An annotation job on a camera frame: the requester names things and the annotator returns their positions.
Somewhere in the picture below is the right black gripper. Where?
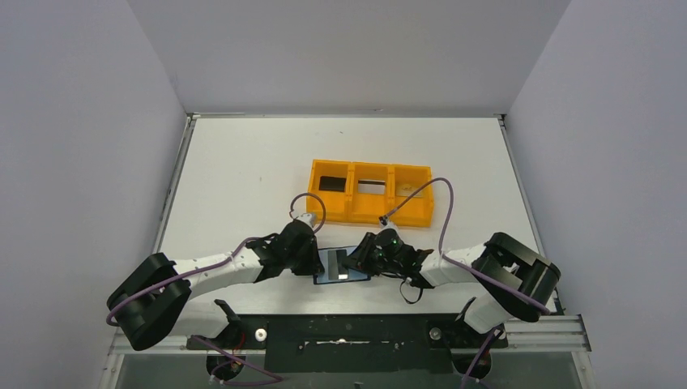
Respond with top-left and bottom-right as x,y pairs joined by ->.
343,232 -> 403,276

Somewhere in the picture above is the blue leather card holder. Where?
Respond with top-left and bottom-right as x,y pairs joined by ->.
313,246 -> 371,285

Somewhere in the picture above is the black VIP credit card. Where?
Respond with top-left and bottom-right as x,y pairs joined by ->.
318,176 -> 347,193

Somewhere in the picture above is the orange three-compartment tray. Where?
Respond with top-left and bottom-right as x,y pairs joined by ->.
305,160 -> 434,228

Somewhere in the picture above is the gold credit card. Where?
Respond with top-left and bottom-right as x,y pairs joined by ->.
395,183 -> 427,199

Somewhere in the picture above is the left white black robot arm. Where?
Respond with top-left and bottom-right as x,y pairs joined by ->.
106,213 -> 322,351

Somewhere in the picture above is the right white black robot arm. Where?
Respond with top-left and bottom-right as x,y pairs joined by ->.
342,229 -> 561,346

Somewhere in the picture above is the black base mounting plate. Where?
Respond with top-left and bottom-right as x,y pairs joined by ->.
186,313 -> 508,378

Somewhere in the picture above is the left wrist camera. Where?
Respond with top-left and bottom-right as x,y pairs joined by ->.
295,212 -> 318,229

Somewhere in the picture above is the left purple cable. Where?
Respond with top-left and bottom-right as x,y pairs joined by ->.
105,192 -> 327,387

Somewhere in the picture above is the purple cable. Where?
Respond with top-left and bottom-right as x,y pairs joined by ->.
378,177 -> 553,316
105,192 -> 327,387

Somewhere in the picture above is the aluminium frame rail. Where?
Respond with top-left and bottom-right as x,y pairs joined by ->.
109,327 -> 191,356

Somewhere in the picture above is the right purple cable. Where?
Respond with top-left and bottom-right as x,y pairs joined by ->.
378,177 -> 553,316

